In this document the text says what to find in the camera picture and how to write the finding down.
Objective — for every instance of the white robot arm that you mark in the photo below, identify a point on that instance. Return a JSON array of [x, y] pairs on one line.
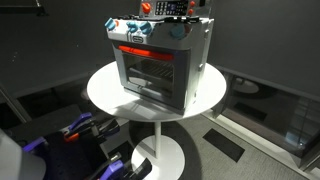
[[16, 160]]

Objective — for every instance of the dark wall shelf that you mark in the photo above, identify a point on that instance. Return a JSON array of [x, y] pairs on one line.
[[20, 9]]

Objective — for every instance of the black rectangular floor mat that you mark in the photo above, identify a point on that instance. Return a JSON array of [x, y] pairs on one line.
[[223, 145]]

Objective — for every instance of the small red round button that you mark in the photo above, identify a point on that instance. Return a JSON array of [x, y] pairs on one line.
[[190, 12], [192, 3]]

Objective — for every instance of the black burner grate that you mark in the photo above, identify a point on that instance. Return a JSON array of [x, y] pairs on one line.
[[176, 19]]

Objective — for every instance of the black keypad display panel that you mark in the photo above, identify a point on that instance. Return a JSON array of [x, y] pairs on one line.
[[170, 7]]

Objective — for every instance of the grey oven door with window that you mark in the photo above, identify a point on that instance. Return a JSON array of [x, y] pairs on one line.
[[182, 83]]

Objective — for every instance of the purple and black spring clamp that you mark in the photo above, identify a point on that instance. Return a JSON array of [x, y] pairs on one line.
[[115, 168], [81, 121]]

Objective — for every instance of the red round timer knob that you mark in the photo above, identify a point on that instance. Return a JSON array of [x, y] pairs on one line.
[[146, 7]]

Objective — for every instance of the grey toy kitchen stove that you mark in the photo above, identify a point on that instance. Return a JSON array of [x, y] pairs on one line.
[[196, 50]]

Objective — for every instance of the glass partition panel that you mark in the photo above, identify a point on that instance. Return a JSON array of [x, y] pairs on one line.
[[283, 110]]

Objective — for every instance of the blue stove knob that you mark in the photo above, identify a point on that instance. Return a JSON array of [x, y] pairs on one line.
[[132, 26], [109, 23], [146, 28]]

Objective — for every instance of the white round pedestal table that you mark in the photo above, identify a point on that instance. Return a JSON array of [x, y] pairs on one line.
[[106, 90]]

